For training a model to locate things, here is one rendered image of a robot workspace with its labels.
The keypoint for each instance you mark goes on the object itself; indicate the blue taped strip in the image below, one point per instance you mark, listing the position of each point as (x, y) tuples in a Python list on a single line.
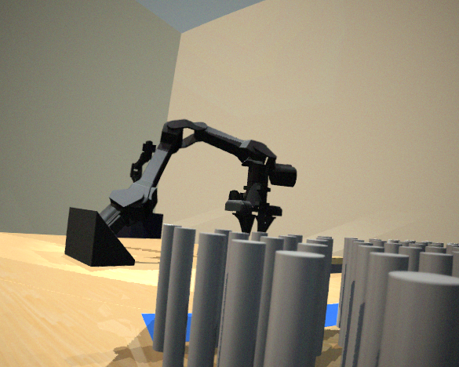
[(149, 319)]

